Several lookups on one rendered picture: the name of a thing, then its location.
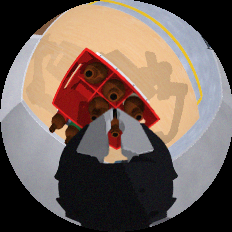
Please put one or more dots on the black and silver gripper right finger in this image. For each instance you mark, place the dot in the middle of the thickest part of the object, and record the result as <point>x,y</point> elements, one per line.
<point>138,140</point>

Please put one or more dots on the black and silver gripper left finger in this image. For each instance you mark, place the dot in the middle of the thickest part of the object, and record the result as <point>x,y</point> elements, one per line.
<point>91,140</point>

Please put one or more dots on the red plastic crate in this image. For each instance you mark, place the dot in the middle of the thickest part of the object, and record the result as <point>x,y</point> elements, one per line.
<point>70,100</point>

